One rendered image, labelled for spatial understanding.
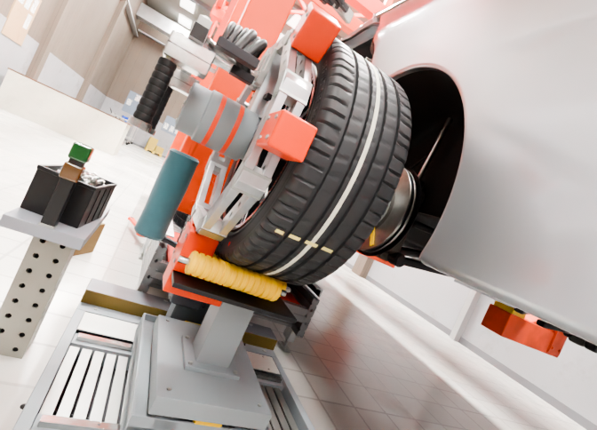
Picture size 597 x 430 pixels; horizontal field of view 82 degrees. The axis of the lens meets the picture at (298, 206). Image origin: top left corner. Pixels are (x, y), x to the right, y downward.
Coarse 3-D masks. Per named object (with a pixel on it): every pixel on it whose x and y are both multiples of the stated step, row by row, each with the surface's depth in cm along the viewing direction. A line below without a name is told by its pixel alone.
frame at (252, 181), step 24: (288, 48) 77; (288, 72) 69; (240, 96) 113; (288, 96) 69; (264, 120) 69; (216, 168) 114; (240, 168) 69; (264, 168) 72; (216, 192) 108; (240, 192) 70; (264, 192) 70; (216, 216) 77; (240, 216) 77
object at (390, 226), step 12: (408, 180) 109; (396, 192) 112; (408, 192) 107; (396, 204) 109; (408, 204) 105; (384, 216) 112; (396, 216) 107; (408, 216) 106; (384, 228) 110; (396, 228) 105; (384, 240) 108
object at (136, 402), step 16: (144, 320) 117; (144, 336) 112; (144, 352) 104; (144, 368) 97; (128, 384) 94; (144, 384) 91; (128, 400) 85; (144, 400) 85; (128, 416) 78; (144, 416) 77; (160, 416) 80
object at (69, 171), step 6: (66, 162) 79; (66, 168) 79; (72, 168) 80; (78, 168) 80; (84, 168) 83; (60, 174) 79; (66, 174) 80; (72, 174) 80; (78, 174) 80; (72, 180) 80; (78, 180) 82
